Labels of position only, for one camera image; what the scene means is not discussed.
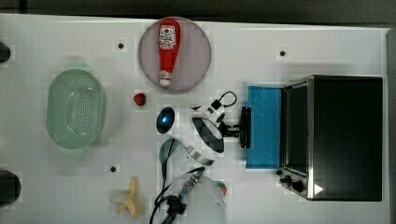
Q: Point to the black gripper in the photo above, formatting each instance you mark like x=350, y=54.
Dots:
x=227, y=130

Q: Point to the black steel toaster oven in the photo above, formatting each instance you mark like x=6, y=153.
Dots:
x=323, y=135

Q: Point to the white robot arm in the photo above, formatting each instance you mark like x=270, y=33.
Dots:
x=193, y=144

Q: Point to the red strawberry toy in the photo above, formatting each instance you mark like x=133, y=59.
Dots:
x=222, y=187

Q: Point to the grey round plate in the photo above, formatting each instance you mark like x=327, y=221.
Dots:
x=193, y=59

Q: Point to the small red tomato toy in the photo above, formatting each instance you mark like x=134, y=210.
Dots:
x=140, y=99

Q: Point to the red ketchup bottle toy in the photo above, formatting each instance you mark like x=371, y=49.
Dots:
x=169, y=38

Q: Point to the green plastic colander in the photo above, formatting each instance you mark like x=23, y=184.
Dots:
x=76, y=107

